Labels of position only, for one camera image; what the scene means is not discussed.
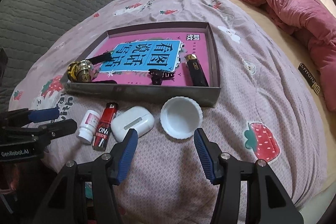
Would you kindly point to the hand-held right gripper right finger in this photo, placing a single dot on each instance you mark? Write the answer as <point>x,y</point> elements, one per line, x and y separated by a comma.
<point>204,155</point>

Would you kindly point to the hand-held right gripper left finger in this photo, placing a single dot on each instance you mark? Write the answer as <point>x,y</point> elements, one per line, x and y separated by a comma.
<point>128,153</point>

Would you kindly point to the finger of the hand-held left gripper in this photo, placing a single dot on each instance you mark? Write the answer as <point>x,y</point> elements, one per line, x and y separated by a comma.
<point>63,127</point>
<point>44,115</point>

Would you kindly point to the small white pill bottle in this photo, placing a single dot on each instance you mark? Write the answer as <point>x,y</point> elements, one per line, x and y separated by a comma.
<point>88,125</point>

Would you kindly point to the white earbuds case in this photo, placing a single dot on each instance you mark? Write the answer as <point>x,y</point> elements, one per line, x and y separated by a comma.
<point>131,119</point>

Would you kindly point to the red lighter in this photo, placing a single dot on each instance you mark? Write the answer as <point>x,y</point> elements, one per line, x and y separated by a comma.
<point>105,127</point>

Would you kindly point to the white ribbed jar lid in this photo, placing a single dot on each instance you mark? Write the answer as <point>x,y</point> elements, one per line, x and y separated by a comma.
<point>181,119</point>

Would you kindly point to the shallow grey cardboard box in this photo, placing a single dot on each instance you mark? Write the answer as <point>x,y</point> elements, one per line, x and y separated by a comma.
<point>144,96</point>

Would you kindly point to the brass door knob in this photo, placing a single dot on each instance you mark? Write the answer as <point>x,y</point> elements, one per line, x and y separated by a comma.
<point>84,70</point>

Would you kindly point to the yellow black wristwatch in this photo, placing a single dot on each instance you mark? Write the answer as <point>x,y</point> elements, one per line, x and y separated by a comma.
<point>102,58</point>

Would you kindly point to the black hair clip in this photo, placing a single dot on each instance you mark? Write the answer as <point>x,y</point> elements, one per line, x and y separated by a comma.
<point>157,77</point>

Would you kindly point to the pink and blue book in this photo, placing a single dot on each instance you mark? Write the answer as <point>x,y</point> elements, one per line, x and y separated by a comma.
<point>147,56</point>

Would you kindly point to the grey quilted headboard cover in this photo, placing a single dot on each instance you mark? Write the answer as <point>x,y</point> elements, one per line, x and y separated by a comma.
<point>57,3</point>

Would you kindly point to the beige mattress sheet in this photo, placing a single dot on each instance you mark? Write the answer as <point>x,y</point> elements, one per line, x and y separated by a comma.
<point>278,50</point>

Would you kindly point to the black mattress label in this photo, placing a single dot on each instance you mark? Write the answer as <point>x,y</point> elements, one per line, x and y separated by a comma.
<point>309,78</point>

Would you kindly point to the pink quilt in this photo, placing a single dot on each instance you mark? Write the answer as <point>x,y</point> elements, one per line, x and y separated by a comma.
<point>296,8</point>

